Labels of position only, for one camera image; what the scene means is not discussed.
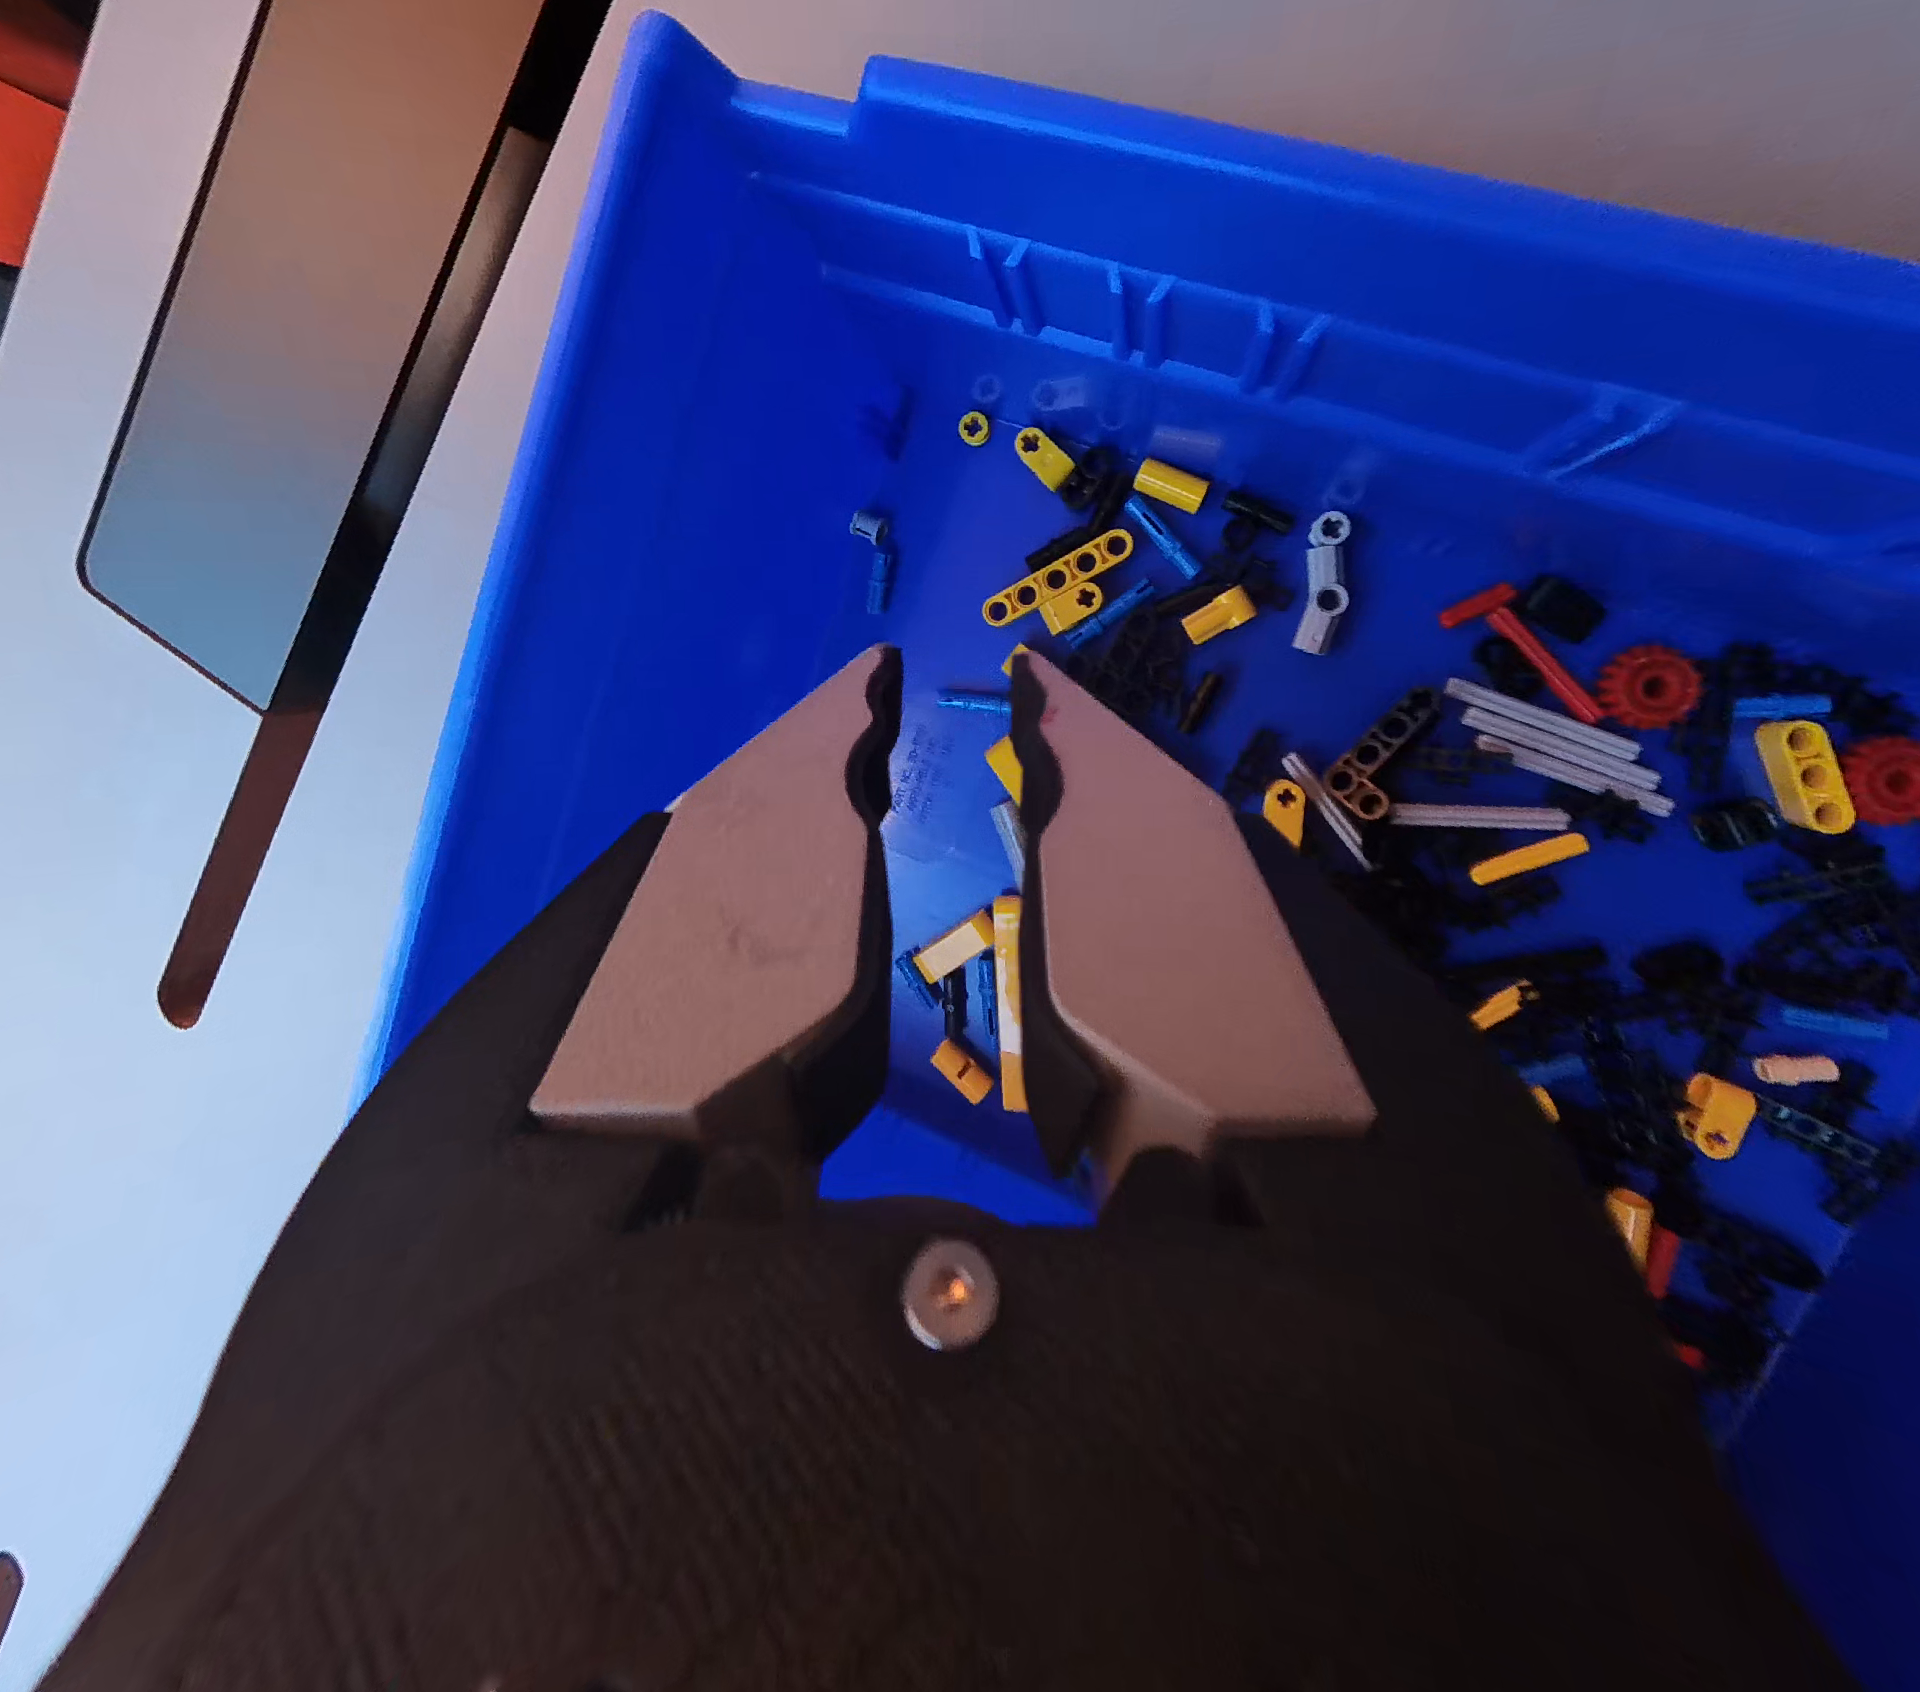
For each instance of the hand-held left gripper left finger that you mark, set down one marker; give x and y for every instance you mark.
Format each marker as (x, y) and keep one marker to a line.
(721, 912)

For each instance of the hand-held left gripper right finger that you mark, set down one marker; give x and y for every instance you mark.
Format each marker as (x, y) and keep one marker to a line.
(1171, 943)

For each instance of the blue plastic bin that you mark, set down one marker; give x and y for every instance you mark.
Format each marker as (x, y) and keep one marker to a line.
(721, 446)

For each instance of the pile of lego pieces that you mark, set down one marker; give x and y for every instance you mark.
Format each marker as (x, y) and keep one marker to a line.
(1642, 686)

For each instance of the grey desk cover plate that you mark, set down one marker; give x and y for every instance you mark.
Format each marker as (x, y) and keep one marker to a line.
(300, 297)

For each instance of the orange object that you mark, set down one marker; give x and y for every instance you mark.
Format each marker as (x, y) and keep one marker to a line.
(22, 147)

